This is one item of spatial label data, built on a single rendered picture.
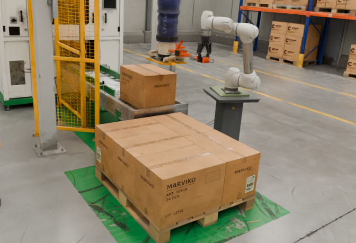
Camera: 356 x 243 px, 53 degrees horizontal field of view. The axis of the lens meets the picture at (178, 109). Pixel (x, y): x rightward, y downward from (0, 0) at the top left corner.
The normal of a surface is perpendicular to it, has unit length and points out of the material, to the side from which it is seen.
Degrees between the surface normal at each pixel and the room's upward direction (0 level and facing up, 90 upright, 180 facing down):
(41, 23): 90
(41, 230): 0
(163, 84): 90
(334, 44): 90
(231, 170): 90
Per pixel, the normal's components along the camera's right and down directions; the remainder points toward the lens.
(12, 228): 0.07, -0.95
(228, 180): 0.57, 0.29
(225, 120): 0.27, 0.31
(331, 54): -0.81, 0.13
